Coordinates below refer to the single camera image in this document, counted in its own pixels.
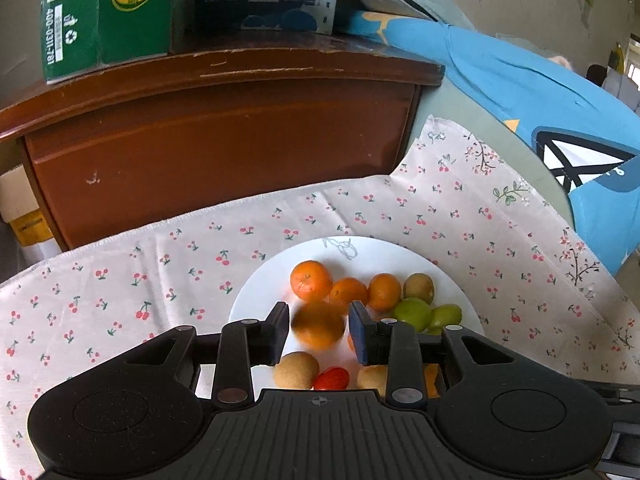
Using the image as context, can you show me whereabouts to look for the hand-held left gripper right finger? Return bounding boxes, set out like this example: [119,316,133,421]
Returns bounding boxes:
[347,300,521,407]

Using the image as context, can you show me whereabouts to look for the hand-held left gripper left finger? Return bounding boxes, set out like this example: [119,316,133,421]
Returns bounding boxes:
[117,301,292,407]

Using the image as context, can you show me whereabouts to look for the longan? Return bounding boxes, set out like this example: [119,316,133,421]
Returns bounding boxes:
[356,365,390,396]
[273,351,320,390]
[403,273,436,305]

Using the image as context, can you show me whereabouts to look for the red cherry tomato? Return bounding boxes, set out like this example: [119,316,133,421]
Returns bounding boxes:
[313,367,350,392]

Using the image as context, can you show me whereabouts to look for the white plate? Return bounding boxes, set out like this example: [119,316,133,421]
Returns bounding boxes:
[227,236,487,396]

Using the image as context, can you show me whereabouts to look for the green jujube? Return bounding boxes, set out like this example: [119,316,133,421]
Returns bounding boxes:
[392,298,433,333]
[427,304,462,333]

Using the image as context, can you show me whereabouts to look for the cherry print tablecloth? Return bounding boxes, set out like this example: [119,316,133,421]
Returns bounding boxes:
[0,115,633,480]

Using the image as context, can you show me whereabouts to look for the brown wooden headboard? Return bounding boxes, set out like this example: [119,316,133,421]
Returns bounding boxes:
[0,30,446,251]

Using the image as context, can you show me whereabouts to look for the grey-green bedsheet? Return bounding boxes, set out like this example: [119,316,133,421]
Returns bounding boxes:
[407,77,576,231]

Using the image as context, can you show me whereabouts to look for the open cardboard box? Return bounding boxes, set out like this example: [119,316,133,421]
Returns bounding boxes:
[0,162,63,266]

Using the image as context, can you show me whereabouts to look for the dark blue carton box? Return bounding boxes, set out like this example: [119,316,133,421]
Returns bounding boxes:
[170,0,343,56]

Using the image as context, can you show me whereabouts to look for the green carton box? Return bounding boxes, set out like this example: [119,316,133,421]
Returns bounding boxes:
[40,0,176,86]

